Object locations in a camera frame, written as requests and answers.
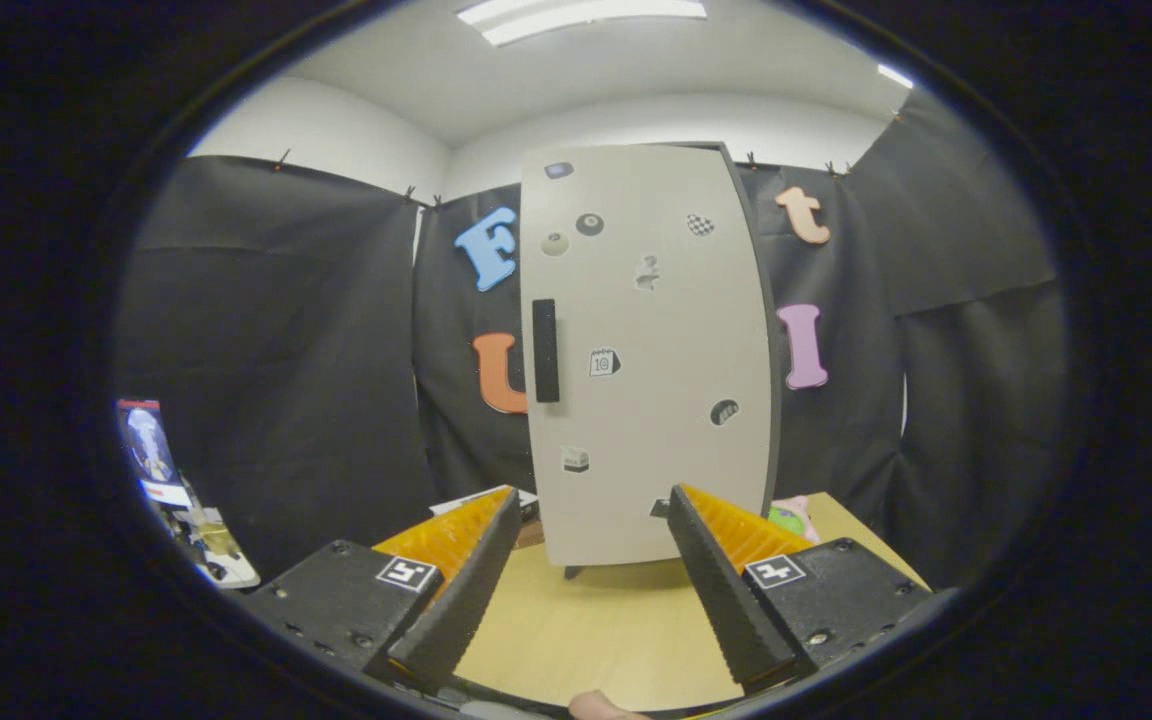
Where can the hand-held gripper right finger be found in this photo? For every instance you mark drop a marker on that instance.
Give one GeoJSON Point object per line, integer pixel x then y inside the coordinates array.
{"type": "Point", "coordinates": [726, 590]}

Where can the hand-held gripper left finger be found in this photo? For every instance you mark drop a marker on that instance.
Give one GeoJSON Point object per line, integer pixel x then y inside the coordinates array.
{"type": "Point", "coordinates": [466, 595]}

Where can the white shoe cabinet door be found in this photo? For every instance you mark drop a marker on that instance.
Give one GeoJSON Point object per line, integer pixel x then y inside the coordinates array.
{"type": "Point", "coordinates": [656, 440]}

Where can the grey shoe cabinet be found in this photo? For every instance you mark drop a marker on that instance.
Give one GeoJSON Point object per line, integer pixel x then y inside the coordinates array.
{"type": "Point", "coordinates": [776, 430]}

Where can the brown book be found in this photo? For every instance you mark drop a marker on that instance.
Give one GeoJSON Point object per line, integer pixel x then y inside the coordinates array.
{"type": "Point", "coordinates": [533, 535]}

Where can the white book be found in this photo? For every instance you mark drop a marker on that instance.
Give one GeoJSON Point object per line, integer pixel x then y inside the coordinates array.
{"type": "Point", "coordinates": [461, 500]}

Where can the green and pink plush toy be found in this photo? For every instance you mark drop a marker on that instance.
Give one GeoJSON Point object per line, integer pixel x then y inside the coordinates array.
{"type": "Point", "coordinates": [791, 520]}

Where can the cluttered white table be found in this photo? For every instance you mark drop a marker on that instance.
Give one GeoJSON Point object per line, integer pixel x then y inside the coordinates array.
{"type": "Point", "coordinates": [221, 550]}

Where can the black backdrop cloth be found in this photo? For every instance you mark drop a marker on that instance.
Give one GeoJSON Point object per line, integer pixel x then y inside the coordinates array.
{"type": "Point", "coordinates": [276, 350]}

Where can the blue printed poster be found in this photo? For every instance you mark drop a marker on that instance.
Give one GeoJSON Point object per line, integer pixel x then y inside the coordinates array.
{"type": "Point", "coordinates": [148, 445]}

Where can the small ceiling light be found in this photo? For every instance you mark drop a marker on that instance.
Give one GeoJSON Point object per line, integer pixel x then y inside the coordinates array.
{"type": "Point", "coordinates": [894, 76]}

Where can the long ceiling light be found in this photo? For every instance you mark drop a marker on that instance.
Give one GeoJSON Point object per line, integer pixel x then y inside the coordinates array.
{"type": "Point", "coordinates": [586, 18]}

